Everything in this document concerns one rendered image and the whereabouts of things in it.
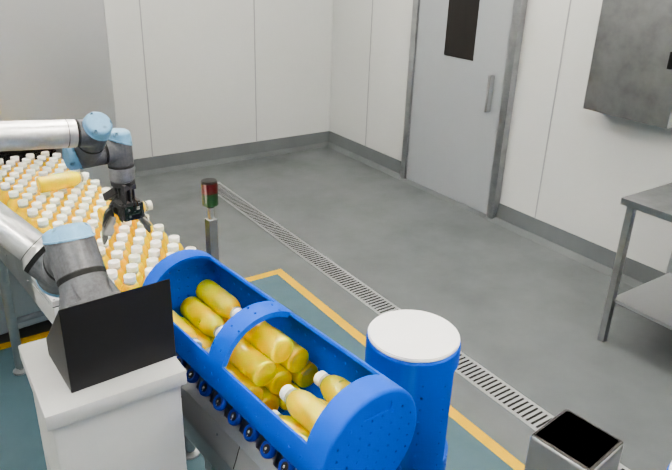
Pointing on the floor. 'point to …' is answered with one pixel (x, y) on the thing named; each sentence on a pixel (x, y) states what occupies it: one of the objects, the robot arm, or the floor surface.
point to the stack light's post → (212, 237)
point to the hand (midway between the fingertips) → (126, 238)
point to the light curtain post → (572, 446)
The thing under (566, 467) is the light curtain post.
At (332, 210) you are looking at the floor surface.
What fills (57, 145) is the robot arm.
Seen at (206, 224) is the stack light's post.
